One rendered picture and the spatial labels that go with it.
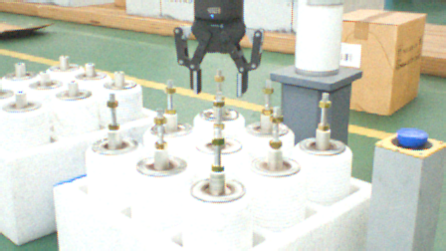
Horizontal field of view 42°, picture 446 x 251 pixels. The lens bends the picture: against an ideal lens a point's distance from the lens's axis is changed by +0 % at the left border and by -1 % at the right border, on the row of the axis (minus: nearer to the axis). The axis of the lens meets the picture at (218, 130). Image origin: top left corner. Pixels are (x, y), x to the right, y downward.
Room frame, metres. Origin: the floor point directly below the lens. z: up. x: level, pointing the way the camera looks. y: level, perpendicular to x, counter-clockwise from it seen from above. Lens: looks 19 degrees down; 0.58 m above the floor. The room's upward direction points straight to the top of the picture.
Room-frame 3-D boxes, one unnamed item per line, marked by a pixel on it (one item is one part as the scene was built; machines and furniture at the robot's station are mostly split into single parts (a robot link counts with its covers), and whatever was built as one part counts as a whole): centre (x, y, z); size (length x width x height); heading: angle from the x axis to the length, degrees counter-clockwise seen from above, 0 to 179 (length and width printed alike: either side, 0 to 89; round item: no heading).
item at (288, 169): (0.80, -0.08, 0.25); 0.08 x 0.08 x 0.01
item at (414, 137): (0.73, -0.26, 0.32); 0.04 x 0.04 x 0.02
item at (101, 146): (0.89, 0.17, 0.25); 0.08 x 0.08 x 0.01
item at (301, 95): (1.21, -0.21, 0.15); 0.15 x 0.15 x 0.30; 51
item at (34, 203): (1.28, 0.39, 0.09); 0.39 x 0.39 x 0.18; 45
